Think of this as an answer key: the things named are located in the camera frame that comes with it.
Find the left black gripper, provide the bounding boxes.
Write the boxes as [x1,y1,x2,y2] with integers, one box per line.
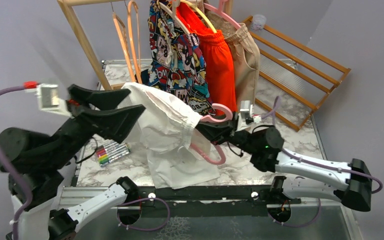
[46,83,148,168]

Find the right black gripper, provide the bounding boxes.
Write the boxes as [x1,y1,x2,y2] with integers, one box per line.
[190,111,259,156]

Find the white shorts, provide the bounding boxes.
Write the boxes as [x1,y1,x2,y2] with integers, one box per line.
[119,82,220,189]

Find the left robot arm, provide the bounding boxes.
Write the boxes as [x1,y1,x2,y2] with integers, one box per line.
[0,82,146,240]

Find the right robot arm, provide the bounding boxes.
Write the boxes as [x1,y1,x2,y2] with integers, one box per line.
[195,119,374,212]

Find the orange shorts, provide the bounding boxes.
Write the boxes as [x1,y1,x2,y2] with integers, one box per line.
[176,2,238,112]

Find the comic print shorts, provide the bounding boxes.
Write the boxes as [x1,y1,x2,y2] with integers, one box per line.
[141,0,216,116]

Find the beige shorts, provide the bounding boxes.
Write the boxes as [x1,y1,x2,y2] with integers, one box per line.
[204,9,260,107]

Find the orange hanger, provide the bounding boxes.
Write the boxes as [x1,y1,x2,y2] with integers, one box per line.
[126,0,142,84]
[112,11,136,83]

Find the yellow hanger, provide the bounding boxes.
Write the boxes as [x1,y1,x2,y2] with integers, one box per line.
[180,0,217,34]

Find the pink hanger with beige shorts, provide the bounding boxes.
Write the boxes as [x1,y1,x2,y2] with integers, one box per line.
[204,0,241,29]

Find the wooden hanger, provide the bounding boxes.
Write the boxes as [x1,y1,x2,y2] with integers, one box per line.
[156,0,190,35]

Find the marker pen pack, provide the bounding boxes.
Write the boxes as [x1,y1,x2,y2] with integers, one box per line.
[95,141,131,167]

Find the wooden clothes rack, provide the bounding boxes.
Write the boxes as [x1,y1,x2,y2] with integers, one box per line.
[57,0,234,92]

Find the wooden slatted rack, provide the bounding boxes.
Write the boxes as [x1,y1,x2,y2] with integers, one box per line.
[250,25,351,132]

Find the clear plastic cup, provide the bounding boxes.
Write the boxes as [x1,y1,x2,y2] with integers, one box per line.
[250,14,267,31]

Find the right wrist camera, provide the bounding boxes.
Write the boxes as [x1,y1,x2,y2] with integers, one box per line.
[236,100,262,131]

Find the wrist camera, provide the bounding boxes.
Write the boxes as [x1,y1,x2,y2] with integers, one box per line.
[35,83,71,117]
[236,100,262,131]

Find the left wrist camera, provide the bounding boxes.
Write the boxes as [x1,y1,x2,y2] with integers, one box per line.
[35,83,71,117]

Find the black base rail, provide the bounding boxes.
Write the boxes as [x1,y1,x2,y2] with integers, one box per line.
[116,185,301,225]

